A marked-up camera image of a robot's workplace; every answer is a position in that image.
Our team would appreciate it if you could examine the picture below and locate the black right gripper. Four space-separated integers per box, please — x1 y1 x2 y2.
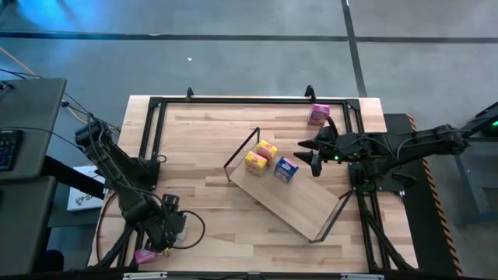
293 126 351 178

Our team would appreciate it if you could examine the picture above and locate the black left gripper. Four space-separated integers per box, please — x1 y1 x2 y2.
144 207 189 253

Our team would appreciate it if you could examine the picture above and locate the magenta cereal box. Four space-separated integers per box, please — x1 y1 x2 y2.
134 247 172 266
307 103 331 128

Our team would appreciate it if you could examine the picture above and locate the yellow cereal box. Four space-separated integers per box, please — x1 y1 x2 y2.
255 139 279 167
244 150 268 177

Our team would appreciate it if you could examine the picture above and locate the blue cereal box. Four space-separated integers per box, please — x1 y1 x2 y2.
273 156 300 184

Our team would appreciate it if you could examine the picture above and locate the white printed cardboard box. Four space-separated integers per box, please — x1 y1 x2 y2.
66 165 107 212

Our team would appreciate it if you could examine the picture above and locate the black desk crossbar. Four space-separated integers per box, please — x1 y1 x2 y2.
40 155 107 200

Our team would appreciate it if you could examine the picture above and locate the black mat with hazard stripe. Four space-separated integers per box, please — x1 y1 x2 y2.
383 112 465 277

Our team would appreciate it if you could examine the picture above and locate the grey cabinet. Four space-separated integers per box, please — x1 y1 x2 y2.
0 174 58 277

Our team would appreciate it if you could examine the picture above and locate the grey metal stand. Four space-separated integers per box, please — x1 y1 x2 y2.
453 101 498 229

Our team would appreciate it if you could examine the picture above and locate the grey desk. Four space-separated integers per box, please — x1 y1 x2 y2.
0 77 68 180

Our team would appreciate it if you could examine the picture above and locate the black keyboard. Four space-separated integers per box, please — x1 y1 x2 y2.
0 130 23 172

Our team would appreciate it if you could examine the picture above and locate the black device with green light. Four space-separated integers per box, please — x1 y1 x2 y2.
481 116 498 138

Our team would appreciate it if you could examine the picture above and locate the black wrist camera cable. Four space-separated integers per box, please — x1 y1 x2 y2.
169 209 206 250

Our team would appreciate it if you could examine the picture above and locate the silver metal bracket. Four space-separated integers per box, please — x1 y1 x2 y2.
340 273 385 280
122 271 168 280

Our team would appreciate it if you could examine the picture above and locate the wooden shelf with black frame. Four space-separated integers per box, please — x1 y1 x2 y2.
223 126 354 244

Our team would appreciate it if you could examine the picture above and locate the black metal table frame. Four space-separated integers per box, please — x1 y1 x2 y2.
88 84 419 273

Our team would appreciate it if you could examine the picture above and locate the orange cable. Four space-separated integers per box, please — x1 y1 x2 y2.
0 46 96 126

